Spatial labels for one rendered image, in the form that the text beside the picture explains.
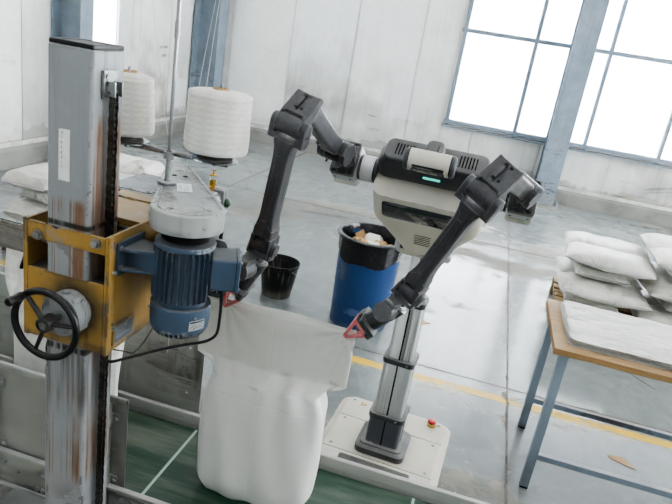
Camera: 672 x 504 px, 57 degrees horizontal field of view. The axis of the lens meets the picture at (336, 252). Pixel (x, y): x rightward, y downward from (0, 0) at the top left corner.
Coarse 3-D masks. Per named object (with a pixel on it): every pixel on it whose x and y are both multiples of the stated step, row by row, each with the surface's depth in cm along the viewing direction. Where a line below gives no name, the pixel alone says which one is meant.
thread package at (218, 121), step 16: (192, 96) 151; (208, 96) 149; (224, 96) 150; (240, 96) 153; (192, 112) 152; (208, 112) 150; (224, 112) 150; (240, 112) 153; (192, 128) 153; (208, 128) 151; (224, 128) 152; (240, 128) 154; (192, 144) 154; (208, 144) 152; (224, 144) 153; (240, 144) 156
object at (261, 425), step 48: (240, 336) 195; (288, 336) 189; (336, 336) 187; (240, 384) 192; (288, 384) 192; (336, 384) 192; (240, 432) 195; (288, 432) 190; (240, 480) 201; (288, 480) 196
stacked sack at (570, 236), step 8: (568, 232) 532; (576, 232) 525; (584, 232) 526; (568, 240) 508; (576, 240) 507; (584, 240) 505; (592, 240) 505; (600, 240) 506; (608, 240) 510; (616, 240) 516; (616, 248) 497; (624, 248) 497; (632, 248) 500; (640, 248) 508; (640, 256) 492
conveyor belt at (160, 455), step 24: (144, 432) 230; (168, 432) 232; (192, 432) 234; (144, 456) 218; (168, 456) 220; (192, 456) 222; (144, 480) 207; (168, 480) 209; (192, 480) 210; (336, 480) 222
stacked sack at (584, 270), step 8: (576, 264) 487; (576, 272) 478; (584, 272) 476; (592, 272) 476; (600, 272) 476; (608, 272) 477; (600, 280) 478; (608, 280) 473; (616, 280) 472; (624, 280) 472
